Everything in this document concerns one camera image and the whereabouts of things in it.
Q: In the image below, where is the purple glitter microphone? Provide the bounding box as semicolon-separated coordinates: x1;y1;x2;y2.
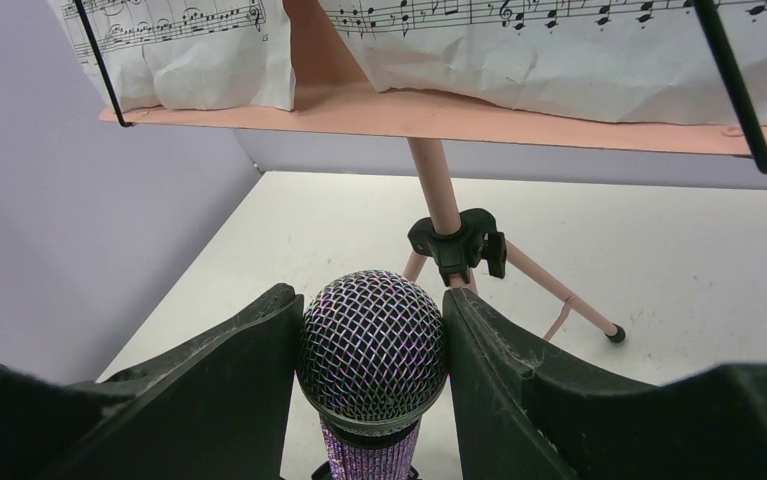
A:
296;270;449;479

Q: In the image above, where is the sheet music page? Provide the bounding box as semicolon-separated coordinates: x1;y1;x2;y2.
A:
48;0;295;112
322;0;736;125

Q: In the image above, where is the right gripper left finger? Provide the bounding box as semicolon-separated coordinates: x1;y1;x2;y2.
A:
0;284;303;479

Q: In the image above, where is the pink folding music stand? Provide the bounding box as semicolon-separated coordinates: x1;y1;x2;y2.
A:
71;0;767;346

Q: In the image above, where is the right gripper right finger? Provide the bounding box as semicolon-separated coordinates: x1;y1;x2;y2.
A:
443;289;767;479

